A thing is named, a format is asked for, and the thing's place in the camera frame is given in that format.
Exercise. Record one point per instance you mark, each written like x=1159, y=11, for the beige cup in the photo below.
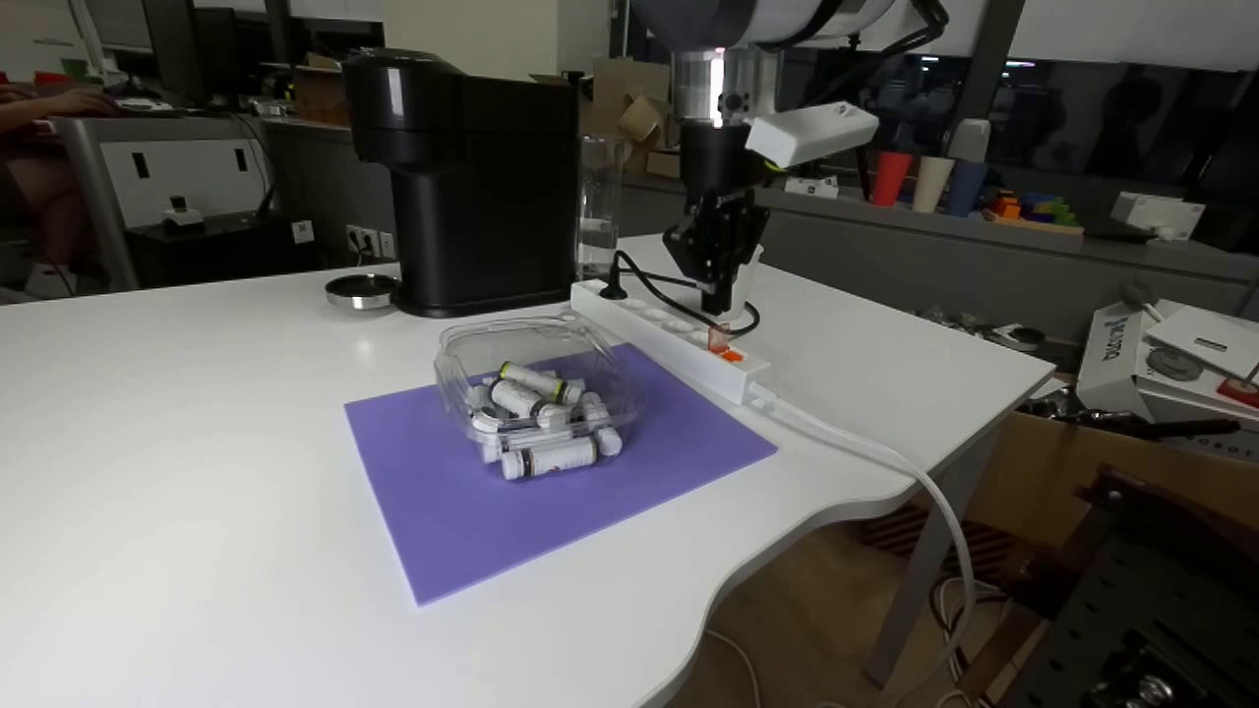
x=930, y=185

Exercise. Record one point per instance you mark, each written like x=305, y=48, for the wall socket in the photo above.
x=303, y=232

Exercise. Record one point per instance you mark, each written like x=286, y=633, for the grey desk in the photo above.
x=167, y=167

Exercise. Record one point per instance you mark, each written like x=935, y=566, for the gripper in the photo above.
x=716, y=162

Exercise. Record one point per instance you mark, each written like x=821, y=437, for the row of wall sockets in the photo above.
x=369, y=242

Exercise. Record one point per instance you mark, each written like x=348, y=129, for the red cup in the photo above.
x=891, y=177

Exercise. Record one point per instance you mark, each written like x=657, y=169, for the person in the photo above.
x=59, y=103

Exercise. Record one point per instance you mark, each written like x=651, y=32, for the heap of colourful toy blocks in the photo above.
x=1033, y=209

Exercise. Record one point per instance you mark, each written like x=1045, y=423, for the black coffee machine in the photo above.
x=472, y=177

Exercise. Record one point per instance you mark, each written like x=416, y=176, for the white device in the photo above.
x=1156, y=213

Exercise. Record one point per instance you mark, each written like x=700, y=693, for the round metal drip tray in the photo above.
x=362, y=291

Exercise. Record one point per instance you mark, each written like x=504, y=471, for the stack of white boxes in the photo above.
x=1161, y=359

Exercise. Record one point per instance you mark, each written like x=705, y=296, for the white cup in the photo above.
x=970, y=140

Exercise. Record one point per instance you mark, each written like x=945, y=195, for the blue cup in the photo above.
x=966, y=189

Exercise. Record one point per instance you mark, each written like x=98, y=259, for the purple mat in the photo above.
x=472, y=511

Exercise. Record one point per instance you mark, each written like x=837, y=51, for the small white box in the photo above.
x=811, y=186

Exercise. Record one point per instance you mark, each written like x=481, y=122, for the heap of white tubes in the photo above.
x=546, y=418

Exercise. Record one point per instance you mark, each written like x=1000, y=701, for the monitor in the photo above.
x=192, y=49

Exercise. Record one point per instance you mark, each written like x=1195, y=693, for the large cardboard box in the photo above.
x=1062, y=472

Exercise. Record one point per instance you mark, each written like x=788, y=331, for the clear plastic container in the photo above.
x=492, y=344

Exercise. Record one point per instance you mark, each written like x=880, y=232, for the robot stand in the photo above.
x=1161, y=610

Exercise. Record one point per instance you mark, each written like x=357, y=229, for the stack of cardboard boxes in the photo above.
x=629, y=98

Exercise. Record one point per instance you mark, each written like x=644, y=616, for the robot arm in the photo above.
x=777, y=20

